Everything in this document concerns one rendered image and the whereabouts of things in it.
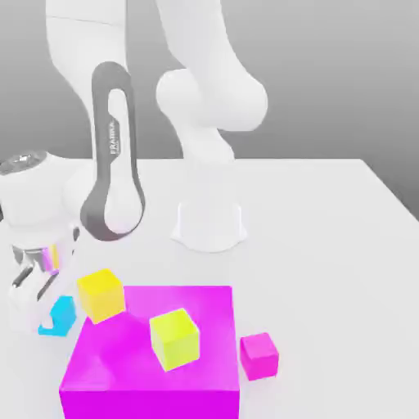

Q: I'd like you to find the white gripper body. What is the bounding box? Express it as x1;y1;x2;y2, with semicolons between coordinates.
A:
7;270;69;333

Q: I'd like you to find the small cyan cube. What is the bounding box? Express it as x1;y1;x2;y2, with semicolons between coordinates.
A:
38;295;78;338

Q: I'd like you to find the small orange-yellow cube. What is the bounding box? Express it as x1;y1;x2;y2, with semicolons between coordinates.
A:
76;268;126;326

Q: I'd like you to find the small lime-yellow cube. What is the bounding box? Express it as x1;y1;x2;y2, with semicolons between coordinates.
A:
149;307;201;373

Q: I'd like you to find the small magenta cube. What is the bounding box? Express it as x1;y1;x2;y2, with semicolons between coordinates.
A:
239;331;280;382

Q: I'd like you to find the large magenta box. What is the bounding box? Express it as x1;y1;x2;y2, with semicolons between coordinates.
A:
58;285;241;419

